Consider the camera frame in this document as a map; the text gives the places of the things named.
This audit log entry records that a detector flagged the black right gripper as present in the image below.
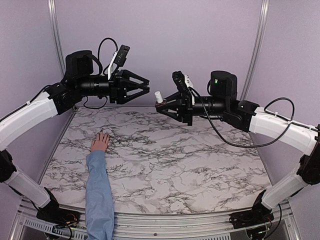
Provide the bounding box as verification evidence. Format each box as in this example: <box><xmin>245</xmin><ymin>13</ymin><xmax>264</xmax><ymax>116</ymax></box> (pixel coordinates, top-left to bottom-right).
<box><xmin>156</xmin><ymin>90</ymin><xmax>228</xmax><ymax>127</ymax></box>

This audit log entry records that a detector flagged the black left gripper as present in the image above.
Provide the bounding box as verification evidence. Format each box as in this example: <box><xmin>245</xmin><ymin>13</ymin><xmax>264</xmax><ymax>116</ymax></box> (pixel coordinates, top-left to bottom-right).
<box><xmin>76</xmin><ymin>69</ymin><xmax>150</xmax><ymax>104</ymax></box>

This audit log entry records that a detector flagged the white cap with brush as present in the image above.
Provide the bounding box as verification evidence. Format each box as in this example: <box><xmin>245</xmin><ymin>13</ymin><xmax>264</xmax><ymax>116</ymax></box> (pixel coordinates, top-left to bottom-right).
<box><xmin>154</xmin><ymin>91</ymin><xmax>163</xmax><ymax>103</ymax></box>

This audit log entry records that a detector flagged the red nail polish bottle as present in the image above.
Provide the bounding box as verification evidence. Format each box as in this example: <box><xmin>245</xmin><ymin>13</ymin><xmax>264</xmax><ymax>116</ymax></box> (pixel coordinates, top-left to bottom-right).
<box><xmin>155</xmin><ymin>99</ymin><xmax>167</xmax><ymax>107</ymax></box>

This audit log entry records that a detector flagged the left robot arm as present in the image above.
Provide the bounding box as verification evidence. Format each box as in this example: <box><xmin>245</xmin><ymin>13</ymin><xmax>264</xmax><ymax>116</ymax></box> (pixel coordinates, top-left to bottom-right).
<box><xmin>0</xmin><ymin>45</ymin><xmax>150</xmax><ymax>224</ymax></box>

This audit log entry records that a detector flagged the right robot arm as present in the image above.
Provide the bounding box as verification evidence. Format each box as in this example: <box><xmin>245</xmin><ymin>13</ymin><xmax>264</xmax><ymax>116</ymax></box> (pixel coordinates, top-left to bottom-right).
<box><xmin>154</xmin><ymin>70</ymin><xmax>320</xmax><ymax>229</ymax></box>

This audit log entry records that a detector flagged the blue sleeved forearm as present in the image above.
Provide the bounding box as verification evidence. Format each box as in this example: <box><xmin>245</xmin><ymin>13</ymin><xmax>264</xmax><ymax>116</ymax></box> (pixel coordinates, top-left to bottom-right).
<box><xmin>85</xmin><ymin>150</ymin><xmax>115</xmax><ymax>240</ymax></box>

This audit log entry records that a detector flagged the mannequin hand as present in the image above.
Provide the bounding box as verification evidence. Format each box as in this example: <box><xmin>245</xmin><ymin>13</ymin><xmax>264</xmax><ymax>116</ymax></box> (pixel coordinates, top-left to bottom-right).
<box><xmin>90</xmin><ymin>131</ymin><xmax>109</xmax><ymax>153</ymax></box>

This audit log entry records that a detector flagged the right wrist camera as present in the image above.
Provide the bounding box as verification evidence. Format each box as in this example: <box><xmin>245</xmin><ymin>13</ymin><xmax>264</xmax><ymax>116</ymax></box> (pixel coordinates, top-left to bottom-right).
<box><xmin>172</xmin><ymin>71</ymin><xmax>195</xmax><ymax>106</ymax></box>

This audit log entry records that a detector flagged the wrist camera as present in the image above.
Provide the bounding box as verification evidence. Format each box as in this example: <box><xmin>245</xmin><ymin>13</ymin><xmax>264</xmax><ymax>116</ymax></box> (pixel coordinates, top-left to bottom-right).
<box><xmin>172</xmin><ymin>71</ymin><xmax>195</xmax><ymax>106</ymax></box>
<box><xmin>107</xmin><ymin>44</ymin><xmax>131</xmax><ymax>80</ymax></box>

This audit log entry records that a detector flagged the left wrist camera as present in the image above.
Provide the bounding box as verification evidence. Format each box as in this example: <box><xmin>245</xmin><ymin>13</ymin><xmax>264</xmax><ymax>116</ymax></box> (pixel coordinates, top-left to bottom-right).
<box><xmin>107</xmin><ymin>44</ymin><xmax>131</xmax><ymax>80</ymax></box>

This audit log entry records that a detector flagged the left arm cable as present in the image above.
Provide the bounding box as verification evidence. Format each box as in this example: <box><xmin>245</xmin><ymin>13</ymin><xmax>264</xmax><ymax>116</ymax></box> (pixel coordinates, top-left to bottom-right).
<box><xmin>83</xmin><ymin>37</ymin><xmax>120</xmax><ymax>110</ymax></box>

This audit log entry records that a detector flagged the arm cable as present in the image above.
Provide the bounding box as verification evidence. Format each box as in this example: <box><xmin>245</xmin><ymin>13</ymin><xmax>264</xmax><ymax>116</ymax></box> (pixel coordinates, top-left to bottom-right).
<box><xmin>83</xmin><ymin>37</ymin><xmax>120</xmax><ymax>110</ymax></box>
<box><xmin>189</xmin><ymin>86</ymin><xmax>316</xmax><ymax>148</ymax></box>

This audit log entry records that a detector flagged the left aluminium frame post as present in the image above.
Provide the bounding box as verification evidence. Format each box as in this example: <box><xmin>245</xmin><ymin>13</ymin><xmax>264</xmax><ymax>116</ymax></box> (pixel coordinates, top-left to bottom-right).
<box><xmin>47</xmin><ymin>0</ymin><xmax>66</xmax><ymax>76</ymax></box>

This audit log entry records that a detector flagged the aluminium frame post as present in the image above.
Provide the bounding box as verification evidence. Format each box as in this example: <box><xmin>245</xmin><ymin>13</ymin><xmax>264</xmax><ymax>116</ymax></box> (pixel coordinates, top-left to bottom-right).
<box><xmin>240</xmin><ymin>0</ymin><xmax>270</xmax><ymax>100</ymax></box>
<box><xmin>47</xmin><ymin>0</ymin><xmax>66</xmax><ymax>76</ymax></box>

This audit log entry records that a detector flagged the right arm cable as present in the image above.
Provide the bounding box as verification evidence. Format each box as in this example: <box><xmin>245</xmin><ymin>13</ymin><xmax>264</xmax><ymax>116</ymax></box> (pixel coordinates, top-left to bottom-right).
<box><xmin>189</xmin><ymin>86</ymin><xmax>316</xmax><ymax>148</ymax></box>

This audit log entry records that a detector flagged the front aluminium rail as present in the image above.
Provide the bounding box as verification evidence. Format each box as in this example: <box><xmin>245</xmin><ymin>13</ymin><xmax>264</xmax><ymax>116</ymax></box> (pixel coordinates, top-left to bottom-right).
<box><xmin>8</xmin><ymin>200</ymin><xmax>301</xmax><ymax>240</ymax></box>

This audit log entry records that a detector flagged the right aluminium frame post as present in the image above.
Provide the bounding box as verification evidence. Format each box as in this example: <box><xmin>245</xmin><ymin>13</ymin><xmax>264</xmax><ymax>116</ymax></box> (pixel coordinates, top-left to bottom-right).
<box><xmin>240</xmin><ymin>0</ymin><xmax>270</xmax><ymax>100</ymax></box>

